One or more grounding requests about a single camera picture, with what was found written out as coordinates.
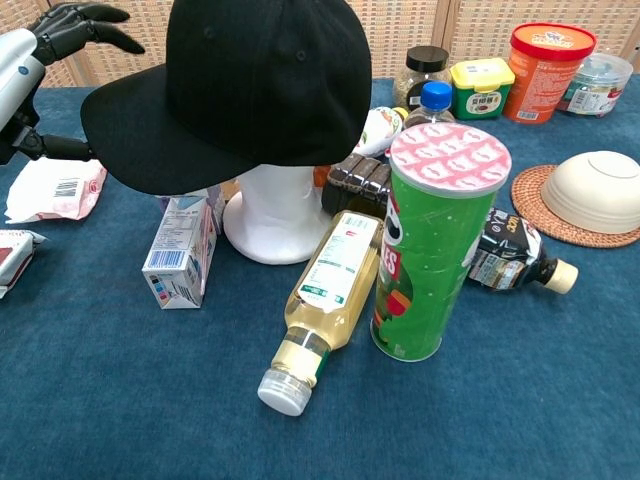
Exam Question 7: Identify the dark tea bottle beige cap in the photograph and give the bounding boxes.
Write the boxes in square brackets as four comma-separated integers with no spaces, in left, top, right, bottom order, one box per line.
[464,207,580,295]

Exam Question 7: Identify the cream ceramic bowl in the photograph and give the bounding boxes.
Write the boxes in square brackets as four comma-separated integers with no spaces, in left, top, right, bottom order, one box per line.
[540,150,640,235]

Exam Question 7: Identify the woven rattan coaster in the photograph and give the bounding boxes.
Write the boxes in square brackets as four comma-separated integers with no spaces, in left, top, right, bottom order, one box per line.
[510,164,640,249]

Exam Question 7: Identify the blue capped plastic bottle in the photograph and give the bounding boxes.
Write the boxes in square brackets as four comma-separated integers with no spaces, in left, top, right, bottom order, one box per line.
[403,81,457,130]

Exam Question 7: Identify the black baseball cap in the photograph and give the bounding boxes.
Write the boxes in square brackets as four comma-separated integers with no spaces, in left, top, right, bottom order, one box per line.
[80,0,374,196]

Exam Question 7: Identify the orange tub red lid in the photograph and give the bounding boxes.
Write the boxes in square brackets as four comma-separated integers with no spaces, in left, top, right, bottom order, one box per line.
[502,22,598,125]

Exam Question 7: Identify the blue table cloth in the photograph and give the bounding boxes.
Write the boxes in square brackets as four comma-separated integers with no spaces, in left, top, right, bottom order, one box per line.
[0,74,640,480]

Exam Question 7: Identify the clear round plastic container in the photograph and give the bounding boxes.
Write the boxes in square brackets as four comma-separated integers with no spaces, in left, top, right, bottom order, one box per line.
[555,52,635,119]

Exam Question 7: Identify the green Pringles can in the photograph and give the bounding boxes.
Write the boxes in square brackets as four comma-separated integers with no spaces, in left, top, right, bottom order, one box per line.
[370,122,513,363]

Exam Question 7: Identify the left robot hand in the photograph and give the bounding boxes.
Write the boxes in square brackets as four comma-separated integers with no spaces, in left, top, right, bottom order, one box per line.
[0,2,146,166]

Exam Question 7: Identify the white blue milk carton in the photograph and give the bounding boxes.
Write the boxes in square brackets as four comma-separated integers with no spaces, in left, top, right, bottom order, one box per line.
[141,195,219,311]

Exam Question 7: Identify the white foam mannequin head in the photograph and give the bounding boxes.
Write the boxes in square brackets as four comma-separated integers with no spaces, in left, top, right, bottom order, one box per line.
[222,163,326,266]

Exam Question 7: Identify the green tub yellow lid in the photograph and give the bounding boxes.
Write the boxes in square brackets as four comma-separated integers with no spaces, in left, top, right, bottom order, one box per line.
[449,57,516,121]

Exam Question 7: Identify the white squeeze bottle vegetable print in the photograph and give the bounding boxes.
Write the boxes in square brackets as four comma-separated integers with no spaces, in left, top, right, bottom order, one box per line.
[352,105,409,157]

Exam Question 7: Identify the woven folding screen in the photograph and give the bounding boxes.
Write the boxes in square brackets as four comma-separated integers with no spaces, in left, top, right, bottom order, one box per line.
[0,0,640,89]

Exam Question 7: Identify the white red snack package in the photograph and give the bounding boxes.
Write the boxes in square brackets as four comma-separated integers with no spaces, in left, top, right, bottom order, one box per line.
[0,229,50,300]

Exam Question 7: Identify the pale yellow liquid bottle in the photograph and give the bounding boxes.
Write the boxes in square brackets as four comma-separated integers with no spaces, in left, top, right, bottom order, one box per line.
[256,210,385,417]

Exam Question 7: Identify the purple NFC juice carton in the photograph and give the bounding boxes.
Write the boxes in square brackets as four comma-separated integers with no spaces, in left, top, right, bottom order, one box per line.
[205,185,227,235]

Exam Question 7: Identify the glass jar black lid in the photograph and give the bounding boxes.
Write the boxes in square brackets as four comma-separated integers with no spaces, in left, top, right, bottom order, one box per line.
[392,45,451,112]

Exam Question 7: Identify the white barcode plastic package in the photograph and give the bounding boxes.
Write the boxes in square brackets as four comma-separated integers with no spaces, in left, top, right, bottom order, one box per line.
[4,158,109,224]

